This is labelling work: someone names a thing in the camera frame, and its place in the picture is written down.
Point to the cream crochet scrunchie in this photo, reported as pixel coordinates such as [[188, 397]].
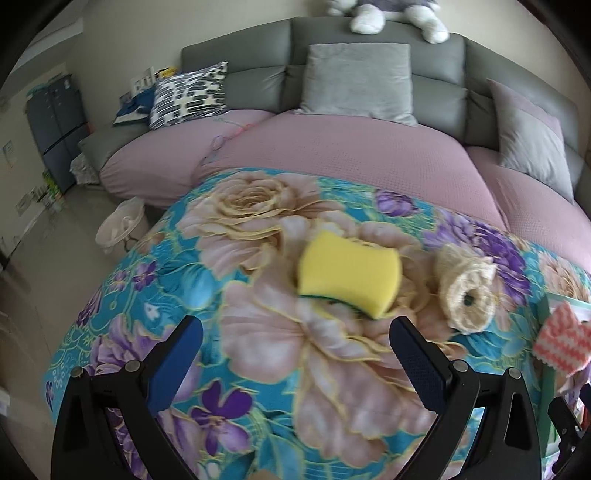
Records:
[[448, 277]]

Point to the plain grey pillow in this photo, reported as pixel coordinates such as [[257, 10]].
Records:
[[358, 83]]

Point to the black white patterned pillow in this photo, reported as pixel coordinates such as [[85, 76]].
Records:
[[189, 94]]

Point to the grey white plush dog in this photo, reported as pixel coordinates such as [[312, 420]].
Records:
[[369, 21]]

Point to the yellow book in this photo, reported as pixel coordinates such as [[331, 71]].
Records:
[[167, 71]]

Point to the floral blanket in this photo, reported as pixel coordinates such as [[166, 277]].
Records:
[[258, 323]]

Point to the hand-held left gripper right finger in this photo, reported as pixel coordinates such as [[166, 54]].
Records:
[[418, 364]]

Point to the white photo frames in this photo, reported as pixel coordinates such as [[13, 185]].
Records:
[[143, 83]]

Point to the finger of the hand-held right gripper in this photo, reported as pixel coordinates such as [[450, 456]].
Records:
[[564, 420]]

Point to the cream basket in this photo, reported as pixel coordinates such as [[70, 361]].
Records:
[[122, 226]]

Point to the pink white striped fuzzy cloth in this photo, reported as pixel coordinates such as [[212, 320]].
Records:
[[563, 341]]

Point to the teal cardboard box lid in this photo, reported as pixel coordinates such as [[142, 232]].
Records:
[[544, 392]]

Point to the grey sofa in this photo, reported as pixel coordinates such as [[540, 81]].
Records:
[[258, 78]]

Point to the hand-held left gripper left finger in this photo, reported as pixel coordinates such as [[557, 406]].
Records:
[[178, 364]]

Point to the blue grey cabinet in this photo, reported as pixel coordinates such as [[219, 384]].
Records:
[[57, 134]]

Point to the white lace cloth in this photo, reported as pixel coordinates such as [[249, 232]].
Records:
[[85, 170]]

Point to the yellow sponge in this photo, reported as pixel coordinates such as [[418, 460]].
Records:
[[346, 272]]

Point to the grey pillow with pink band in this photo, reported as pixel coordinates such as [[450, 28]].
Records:
[[531, 138]]

